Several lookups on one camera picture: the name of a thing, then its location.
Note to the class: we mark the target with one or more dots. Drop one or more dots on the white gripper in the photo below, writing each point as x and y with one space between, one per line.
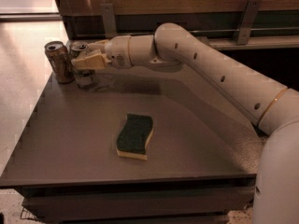
118 52

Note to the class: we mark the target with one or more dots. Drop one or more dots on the white green 7up can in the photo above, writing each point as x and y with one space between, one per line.
84 77

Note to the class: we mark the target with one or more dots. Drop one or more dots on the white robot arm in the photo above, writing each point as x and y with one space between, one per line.
268 104

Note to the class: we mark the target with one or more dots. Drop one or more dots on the orange soda can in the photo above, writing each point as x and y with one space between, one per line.
61 65

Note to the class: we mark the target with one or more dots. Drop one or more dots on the green yellow sponge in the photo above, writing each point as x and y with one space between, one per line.
134 137

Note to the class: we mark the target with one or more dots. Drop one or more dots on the grey drawer cabinet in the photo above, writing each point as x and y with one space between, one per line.
202 156

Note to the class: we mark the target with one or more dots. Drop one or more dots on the left metal bracket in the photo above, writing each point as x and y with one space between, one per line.
109 20

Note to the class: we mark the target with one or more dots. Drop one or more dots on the metal bracket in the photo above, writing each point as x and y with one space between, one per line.
109 20
242 33

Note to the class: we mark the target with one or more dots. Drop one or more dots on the right metal bracket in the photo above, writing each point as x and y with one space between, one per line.
242 33

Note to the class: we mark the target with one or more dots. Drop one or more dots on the wire rack corner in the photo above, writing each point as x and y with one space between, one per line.
27 215

